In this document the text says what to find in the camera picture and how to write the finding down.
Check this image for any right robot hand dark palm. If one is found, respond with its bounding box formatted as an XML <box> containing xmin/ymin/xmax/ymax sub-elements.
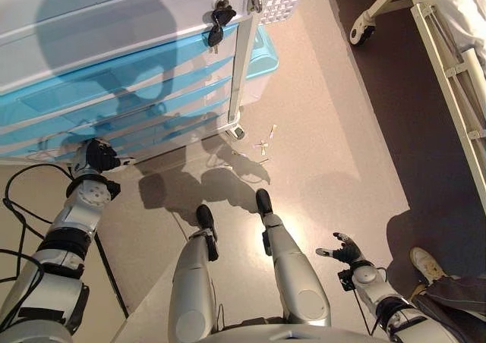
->
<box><xmin>315</xmin><ymin>231</ymin><xmax>361</xmax><ymax>265</ymax></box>

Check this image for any left robot hand dark palm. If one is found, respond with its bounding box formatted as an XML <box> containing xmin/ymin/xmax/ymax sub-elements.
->
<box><xmin>85</xmin><ymin>138</ymin><xmax>136</xmax><ymax>173</ymax></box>

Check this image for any white drawer blue front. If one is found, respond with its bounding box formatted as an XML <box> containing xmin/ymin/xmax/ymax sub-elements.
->
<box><xmin>26</xmin><ymin>75</ymin><xmax>232</xmax><ymax>158</ymax></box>

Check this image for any right silver robot leg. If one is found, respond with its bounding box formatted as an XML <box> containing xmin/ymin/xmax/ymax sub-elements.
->
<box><xmin>254</xmin><ymin>188</ymin><xmax>332</xmax><ymax>327</ymax></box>

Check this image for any silver robot leg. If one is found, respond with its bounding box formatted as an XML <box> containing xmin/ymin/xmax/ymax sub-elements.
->
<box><xmin>168</xmin><ymin>204</ymin><xmax>221</xmax><ymax>343</ymax></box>
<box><xmin>254</xmin><ymin>188</ymin><xmax>332</xmax><ymax>327</ymax></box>

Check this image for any white person shoe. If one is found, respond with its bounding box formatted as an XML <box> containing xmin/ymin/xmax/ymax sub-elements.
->
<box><xmin>409</xmin><ymin>247</ymin><xmax>445</xmax><ymax>283</ymax></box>

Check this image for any silver robot torso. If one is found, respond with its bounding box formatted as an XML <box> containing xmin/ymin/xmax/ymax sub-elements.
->
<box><xmin>212</xmin><ymin>322</ymin><xmax>384</xmax><ymax>343</ymax></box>

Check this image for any dark person trouser leg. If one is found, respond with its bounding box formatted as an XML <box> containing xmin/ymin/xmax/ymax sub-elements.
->
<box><xmin>412</xmin><ymin>276</ymin><xmax>486</xmax><ymax>343</ymax></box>

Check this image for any grey cart caster wheel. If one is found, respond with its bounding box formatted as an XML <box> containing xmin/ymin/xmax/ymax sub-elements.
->
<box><xmin>226</xmin><ymin>124</ymin><xmax>246</xmax><ymax>141</ymax></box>

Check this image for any white blue medical cart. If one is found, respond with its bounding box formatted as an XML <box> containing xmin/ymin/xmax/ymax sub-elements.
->
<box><xmin>0</xmin><ymin>0</ymin><xmax>314</xmax><ymax>162</ymax></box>

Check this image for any left silver robot leg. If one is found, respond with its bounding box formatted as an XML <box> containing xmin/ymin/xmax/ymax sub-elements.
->
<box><xmin>168</xmin><ymin>204</ymin><xmax>221</xmax><ymax>343</ymax></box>

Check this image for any black cart key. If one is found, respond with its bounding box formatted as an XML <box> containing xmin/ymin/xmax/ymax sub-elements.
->
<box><xmin>211</xmin><ymin>7</ymin><xmax>237</xmax><ymax>26</ymax></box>
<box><xmin>207</xmin><ymin>23</ymin><xmax>226</xmax><ymax>54</ymax></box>

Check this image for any cyan white bin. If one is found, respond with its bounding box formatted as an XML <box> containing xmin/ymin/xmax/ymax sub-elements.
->
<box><xmin>242</xmin><ymin>27</ymin><xmax>281</xmax><ymax>105</ymax></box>

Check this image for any white bed caster wheel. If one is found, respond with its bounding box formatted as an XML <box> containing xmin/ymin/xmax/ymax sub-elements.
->
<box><xmin>349</xmin><ymin>11</ymin><xmax>377</xmax><ymax>48</ymax></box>

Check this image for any white perforated basket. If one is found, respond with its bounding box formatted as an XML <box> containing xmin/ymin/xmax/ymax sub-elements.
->
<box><xmin>257</xmin><ymin>0</ymin><xmax>314</xmax><ymax>26</ymax></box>

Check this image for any white bed sheet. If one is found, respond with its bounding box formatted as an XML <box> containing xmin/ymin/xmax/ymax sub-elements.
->
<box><xmin>432</xmin><ymin>0</ymin><xmax>486</xmax><ymax>67</ymax></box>

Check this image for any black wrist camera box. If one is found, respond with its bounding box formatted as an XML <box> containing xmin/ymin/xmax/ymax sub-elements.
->
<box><xmin>337</xmin><ymin>269</ymin><xmax>356</xmax><ymax>293</ymax></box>

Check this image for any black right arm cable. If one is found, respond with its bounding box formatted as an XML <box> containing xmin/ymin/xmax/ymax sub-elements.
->
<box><xmin>352</xmin><ymin>288</ymin><xmax>380</xmax><ymax>336</ymax></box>

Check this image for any cream bed frame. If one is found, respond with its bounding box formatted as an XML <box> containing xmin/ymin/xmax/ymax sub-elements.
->
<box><xmin>355</xmin><ymin>0</ymin><xmax>486</xmax><ymax>207</ymax></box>

